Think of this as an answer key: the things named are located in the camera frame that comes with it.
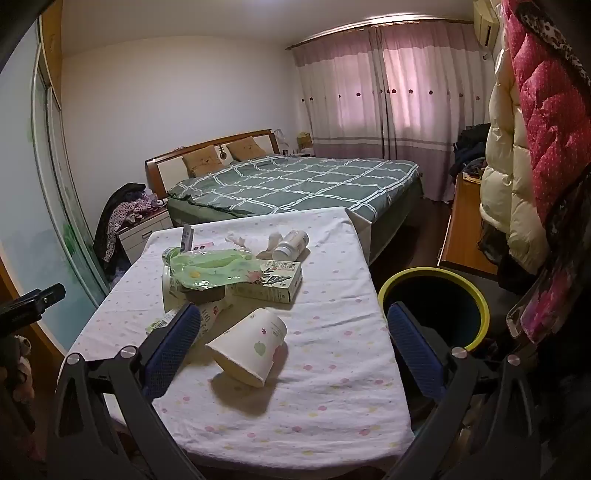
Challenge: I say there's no green floral carton box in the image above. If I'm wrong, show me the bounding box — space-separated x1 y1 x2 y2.
229 260 303 304

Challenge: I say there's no dark clothes pile on desk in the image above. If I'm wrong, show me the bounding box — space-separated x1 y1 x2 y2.
449 123 491 182

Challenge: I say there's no small grey tube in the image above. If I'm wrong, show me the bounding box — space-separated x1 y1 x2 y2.
179 224 193 253

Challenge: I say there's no white pill bottle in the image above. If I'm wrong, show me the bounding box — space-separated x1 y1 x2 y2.
271 230 310 261

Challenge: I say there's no green plaid bed quilt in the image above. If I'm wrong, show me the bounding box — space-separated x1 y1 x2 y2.
167 155 423 223

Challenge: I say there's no pink white curtain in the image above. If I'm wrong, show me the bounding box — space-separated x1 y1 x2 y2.
291 20 494 201

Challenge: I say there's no brown pillow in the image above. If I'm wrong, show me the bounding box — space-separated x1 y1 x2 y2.
226 136 266 162
182 145 224 178

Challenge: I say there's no white nightstand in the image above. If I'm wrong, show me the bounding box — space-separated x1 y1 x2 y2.
117 208 172 264

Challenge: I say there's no white paper cup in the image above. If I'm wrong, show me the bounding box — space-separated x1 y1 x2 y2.
205 308 287 388

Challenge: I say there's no wooden desk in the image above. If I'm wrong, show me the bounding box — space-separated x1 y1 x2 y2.
438 174 498 280

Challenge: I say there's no left brown pillow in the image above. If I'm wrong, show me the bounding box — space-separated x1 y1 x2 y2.
182 145 224 178

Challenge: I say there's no cream puffer jacket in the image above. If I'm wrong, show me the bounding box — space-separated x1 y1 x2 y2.
480 48 548 274

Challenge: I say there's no right brown pillow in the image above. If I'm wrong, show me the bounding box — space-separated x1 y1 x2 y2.
226 136 266 162

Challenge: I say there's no white tissue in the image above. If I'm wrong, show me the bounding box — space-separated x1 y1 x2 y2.
225 232 283 260

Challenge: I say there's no sliding wardrobe door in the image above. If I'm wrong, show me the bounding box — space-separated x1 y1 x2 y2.
1 24 108 356

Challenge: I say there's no green white plastic pouch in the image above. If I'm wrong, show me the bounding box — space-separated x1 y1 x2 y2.
162 247 263 291

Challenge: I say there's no yellow rimmed trash bin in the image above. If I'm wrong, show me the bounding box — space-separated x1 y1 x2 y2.
378 267 490 351

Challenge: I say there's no white dotted table cloth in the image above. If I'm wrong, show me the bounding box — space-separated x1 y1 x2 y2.
64 207 416 471

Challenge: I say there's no pink floral garment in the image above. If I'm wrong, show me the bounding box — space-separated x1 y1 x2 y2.
506 262 577 344

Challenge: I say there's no wooden bed headboard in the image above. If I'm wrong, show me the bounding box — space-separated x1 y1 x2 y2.
145 129 280 198

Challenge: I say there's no air conditioner unit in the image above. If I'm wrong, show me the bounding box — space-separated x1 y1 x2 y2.
473 0 500 50

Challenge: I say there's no clothes pile on nightstand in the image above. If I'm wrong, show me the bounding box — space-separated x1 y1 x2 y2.
93 183 164 281

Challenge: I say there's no red dotted padded jacket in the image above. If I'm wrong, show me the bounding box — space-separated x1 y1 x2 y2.
503 1 590 222

